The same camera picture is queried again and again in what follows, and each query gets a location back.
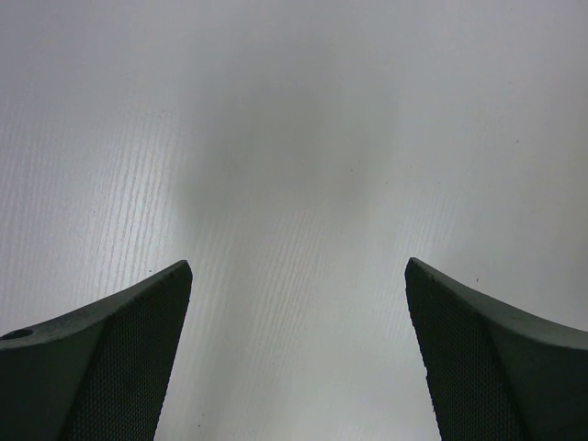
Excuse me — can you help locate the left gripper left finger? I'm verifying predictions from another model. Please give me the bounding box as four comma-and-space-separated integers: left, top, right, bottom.
1, 261, 192, 440

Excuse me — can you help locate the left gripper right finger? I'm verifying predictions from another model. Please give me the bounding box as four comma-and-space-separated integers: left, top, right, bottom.
404, 258, 587, 440

